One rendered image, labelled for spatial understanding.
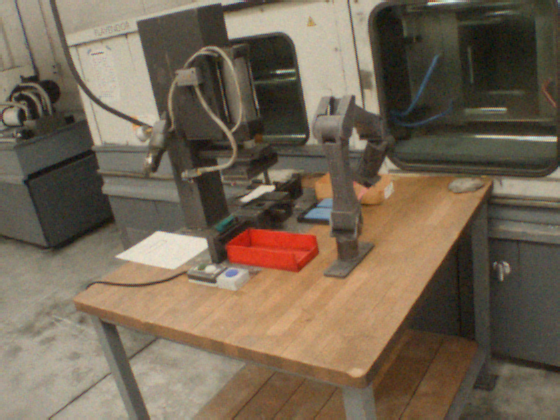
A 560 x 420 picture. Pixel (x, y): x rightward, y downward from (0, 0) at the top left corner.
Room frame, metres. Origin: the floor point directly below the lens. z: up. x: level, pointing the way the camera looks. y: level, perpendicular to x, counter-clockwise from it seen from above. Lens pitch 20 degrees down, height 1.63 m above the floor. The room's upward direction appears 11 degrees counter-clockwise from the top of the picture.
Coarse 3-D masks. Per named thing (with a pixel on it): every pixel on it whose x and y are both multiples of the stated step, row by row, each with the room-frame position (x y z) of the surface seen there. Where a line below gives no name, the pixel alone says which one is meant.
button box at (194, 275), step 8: (200, 264) 1.49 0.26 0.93; (208, 264) 1.48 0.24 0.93; (184, 272) 1.49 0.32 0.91; (192, 272) 1.44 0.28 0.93; (200, 272) 1.43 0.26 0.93; (208, 272) 1.42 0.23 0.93; (216, 272) 1.41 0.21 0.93; (160, 280) 1.47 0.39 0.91; (168, 280) 1.48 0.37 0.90; (192, 280) 1.44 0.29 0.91; (200, 280) 1.42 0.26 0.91; (208, 280) 1.40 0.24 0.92; (216, 280) 1.39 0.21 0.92
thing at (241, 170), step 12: (216, 144) 1.89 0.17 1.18; (228, 144) 1.85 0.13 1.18; (240, 144) 1.82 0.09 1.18; (252, 144) 1.74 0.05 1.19; (264, 144) 1.75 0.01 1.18; (204, 156) 1.83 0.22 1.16; (216, 156) 1.79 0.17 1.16; (228, 156) 1.76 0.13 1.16; (240, 156) 1.73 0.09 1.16; (252, 156) 1.70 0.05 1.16; (264, 156) 1.76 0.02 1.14; (276, 156) 1.78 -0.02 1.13; (228, 168) 1.70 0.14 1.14; (240, 168) 1.68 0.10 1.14; (252, 168) 1.67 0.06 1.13; (264, 168) 1.72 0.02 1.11; (228, 180) 1.69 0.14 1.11; (240, 180) 1.66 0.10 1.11
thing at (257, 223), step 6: (288, 198) 1.80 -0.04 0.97; (288, 210) 1.79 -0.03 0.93; (264, 216) 1.68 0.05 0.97; (282, 216) 1.76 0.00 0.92; (288, 216) 1.78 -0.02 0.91; (246, 222) 1.67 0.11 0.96; (252, 222) 1.66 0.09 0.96; (258, 222) 1.65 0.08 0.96; (264, 222) 1.67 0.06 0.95; (270, 222) 1.70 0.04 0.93; (252, 228) 1.66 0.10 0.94; (258, 228) 1.65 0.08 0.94; (264, 228) 1.67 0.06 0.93; (270, 228) 1.69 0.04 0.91
